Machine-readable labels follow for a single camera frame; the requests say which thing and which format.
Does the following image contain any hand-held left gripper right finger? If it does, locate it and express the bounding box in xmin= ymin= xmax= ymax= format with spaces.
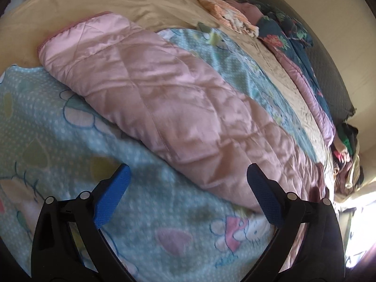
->
xmin=241 ymin=163 xmax=346 ymax=282

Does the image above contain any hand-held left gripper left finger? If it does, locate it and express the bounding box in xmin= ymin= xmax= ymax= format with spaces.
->
xmin=31 ymin=163 xmax=138 ymax=282

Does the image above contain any pink quilted duvet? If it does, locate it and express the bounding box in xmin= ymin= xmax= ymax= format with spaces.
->
xmin=38 ymin=11 xmax=327 ymax=212

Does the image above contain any pile of mixed clothes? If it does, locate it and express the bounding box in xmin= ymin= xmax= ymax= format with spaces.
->
xmin=330 ymin=122 xmax=365 ymax=196

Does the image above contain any cartoon cat print bed sheet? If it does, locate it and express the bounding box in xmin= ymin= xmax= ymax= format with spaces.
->
xmin=0 ymin=22 xmax=325 ymax=282

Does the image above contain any grey padded headboard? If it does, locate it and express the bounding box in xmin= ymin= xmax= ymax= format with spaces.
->
xmin=238 ymin=0 xmax=357 ymax=124

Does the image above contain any dark blue floral duvet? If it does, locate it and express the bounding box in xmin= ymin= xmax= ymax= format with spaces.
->
xmin=239 ymin=1 xmax=337 ymax=146

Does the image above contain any orange and white cloth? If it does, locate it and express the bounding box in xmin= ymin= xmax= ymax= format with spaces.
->
xmin=186 ymin=0 xmax=260 ymax=38

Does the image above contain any pink garment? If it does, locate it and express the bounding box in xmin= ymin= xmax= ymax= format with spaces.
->
xmin=239 ymin=2 xmax=265 ymax=24

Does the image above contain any beige bed sheet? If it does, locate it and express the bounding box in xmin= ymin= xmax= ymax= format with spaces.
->
xmin=0 ymin=0 xmax=335 ymax=168

